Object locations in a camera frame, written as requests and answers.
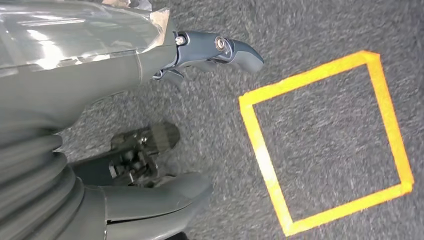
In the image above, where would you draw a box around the black robot left foot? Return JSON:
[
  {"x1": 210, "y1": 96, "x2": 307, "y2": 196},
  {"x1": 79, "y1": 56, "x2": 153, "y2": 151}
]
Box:
[{"x1": 110, "y1": 121, "x2": 182, "y2": 186}]

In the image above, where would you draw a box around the yellow floor tape square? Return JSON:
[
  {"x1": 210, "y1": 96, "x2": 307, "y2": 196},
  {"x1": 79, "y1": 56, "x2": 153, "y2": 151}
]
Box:
[{"x1": 238, "y1": 49, "x2": 416, "y2": 238}]

